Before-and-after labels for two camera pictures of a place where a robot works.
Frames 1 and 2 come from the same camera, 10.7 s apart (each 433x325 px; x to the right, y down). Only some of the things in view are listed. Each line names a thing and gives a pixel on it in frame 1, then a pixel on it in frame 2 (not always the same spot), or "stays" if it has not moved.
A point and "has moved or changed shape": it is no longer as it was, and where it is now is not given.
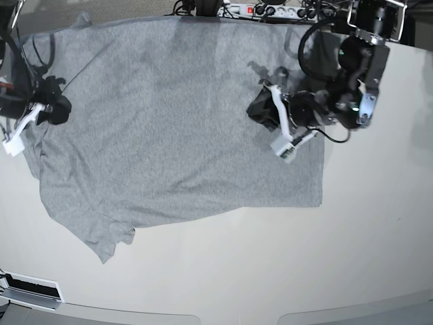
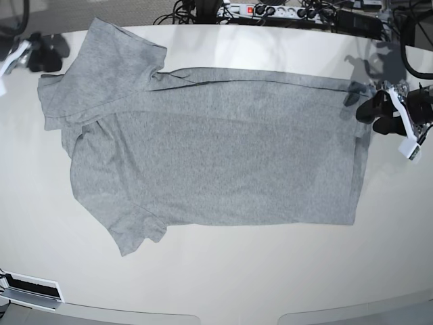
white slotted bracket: (30, 290) stays
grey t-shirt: (158, 128) has moved or changed shape
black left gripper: (57, 113) -> (47, 51)
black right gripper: (306, 109) -> (420, 101)
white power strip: (275, 11) stays
